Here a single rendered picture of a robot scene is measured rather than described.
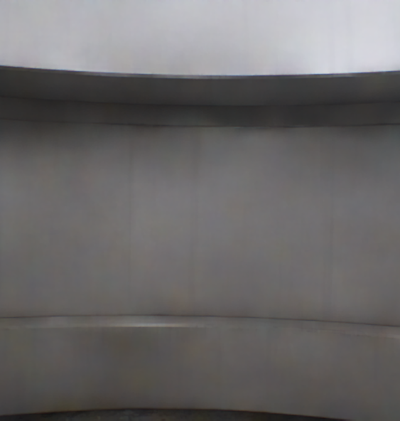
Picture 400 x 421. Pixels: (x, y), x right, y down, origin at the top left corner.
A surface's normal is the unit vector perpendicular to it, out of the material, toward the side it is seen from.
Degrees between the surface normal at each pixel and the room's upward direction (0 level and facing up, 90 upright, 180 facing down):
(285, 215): 90
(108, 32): 90
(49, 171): 90
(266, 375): 90
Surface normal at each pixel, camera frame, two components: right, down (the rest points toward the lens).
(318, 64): -0.18, 0.00
